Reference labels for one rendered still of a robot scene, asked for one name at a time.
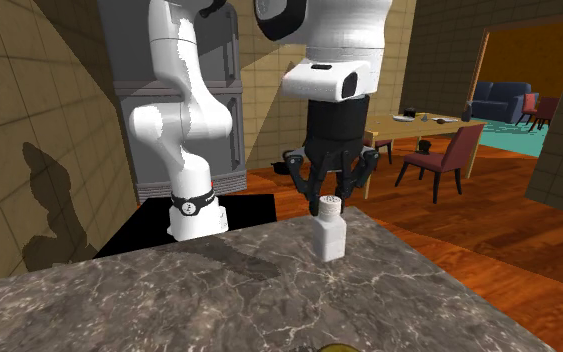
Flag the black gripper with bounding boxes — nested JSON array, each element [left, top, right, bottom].
[[282, 94, 381, 217]]

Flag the white salt shaker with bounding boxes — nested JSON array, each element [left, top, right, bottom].
[[311, 194, 348, 263]]

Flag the dark red dining chair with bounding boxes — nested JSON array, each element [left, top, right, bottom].
[[363, 138, 394, 166], [394, 122, 487, 205]]

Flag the black robot stand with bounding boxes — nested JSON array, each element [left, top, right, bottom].
[[94, 193, 279, 260]]

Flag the wooden dining table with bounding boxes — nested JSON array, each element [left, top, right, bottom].
[[362, 107, 487, 201]]

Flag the olive round object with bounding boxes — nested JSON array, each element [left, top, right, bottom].
[[316, 343, 363, 352]]

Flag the teal rug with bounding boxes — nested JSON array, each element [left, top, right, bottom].
[[470, 117, 551, 159]]

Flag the dark blue sofa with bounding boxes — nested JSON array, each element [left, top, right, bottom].
[[470, 81, 540, 125]]

